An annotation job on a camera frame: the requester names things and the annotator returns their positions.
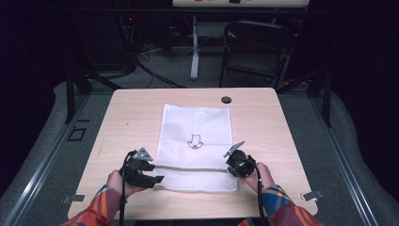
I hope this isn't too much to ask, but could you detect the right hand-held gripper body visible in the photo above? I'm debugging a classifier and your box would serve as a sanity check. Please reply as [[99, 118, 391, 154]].
[[223, 139, 257, 179]]

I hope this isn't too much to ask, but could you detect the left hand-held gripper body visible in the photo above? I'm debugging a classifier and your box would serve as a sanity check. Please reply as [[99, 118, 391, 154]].
[[119, 147, 154, 185]]

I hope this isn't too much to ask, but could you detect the white mesh laundry bag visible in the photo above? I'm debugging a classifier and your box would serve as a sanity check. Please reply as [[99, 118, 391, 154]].
[[152, 103, 240, 193]]

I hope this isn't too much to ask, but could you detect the person's right hand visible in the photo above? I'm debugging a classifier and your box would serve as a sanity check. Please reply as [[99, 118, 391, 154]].
[[244, 161, 278, 193]]

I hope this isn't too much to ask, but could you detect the person's left hand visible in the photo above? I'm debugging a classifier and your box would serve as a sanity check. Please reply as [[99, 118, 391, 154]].
[[105, 169, 147, 199]]

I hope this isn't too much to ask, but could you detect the grey metal tab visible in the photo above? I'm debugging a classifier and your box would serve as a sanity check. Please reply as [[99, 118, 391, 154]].
[[300, 189, 325, 202], [61, 194, 86, 204]]

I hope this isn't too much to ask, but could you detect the black metal stand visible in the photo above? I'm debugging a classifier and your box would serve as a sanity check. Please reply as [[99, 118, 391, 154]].
[[275, 67, 334, 128], [63, 62, 124, 125]]

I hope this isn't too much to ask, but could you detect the white table leg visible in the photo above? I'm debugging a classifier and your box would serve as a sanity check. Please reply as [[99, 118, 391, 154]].
[[189, 15, 201, 81]]

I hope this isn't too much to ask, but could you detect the black folding chair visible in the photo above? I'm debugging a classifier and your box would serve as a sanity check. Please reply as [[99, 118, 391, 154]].
[[218, 19, 297, 90]]

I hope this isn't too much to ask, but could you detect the dark cabinet with red light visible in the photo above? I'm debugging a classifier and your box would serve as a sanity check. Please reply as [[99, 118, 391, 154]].
[[74, 12, 139, 72]]

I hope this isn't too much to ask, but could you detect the right hand-held gripper black cable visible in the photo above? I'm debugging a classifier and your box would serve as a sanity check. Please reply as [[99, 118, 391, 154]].
[[247, 157, 268, 226]]

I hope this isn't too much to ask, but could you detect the aluminium floor rail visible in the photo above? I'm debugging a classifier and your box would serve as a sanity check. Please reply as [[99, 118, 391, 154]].
[[308, 93, 379, 226], [2, 93, 91, 226]]

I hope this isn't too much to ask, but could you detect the black floor cable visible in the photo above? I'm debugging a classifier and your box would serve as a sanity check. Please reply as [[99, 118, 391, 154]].
[[136, 60, 186, 89]]

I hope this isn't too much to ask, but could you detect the bundle of floor cables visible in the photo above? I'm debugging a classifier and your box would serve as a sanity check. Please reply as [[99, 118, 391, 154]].
[[136, 42, 165, 64]]

